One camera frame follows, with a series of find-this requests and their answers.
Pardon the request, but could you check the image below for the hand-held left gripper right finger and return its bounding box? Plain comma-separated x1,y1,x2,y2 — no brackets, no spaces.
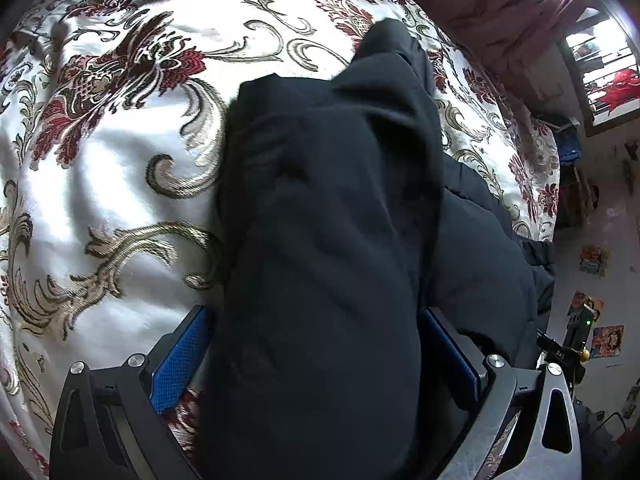
419,306,586,480

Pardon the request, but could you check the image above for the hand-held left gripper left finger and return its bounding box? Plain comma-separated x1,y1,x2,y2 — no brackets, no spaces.
47,304,213,480

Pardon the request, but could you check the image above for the black padded jacket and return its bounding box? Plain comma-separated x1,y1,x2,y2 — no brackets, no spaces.
197,19,557,480

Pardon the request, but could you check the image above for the black device with green light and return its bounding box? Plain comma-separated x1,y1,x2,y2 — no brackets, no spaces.
536,304,631,441

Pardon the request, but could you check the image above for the floral white and red bedspread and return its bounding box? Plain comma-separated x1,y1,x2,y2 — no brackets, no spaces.
0,0,561,480

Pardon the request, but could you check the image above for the blue bag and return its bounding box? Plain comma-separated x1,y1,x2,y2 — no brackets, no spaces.
542,115,581,166

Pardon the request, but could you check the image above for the red cloth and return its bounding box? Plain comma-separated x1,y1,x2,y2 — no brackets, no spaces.
597,69,640,111

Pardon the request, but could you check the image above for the window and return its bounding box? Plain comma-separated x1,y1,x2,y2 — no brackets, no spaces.
540,0,640,138

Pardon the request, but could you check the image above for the pink curtain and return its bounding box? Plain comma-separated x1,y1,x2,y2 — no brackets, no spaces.
345,0,601,96

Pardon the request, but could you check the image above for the colourful wall poster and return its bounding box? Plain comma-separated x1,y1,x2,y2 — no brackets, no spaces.
579,245,611,278
590,325,626,359
567,291,605,331

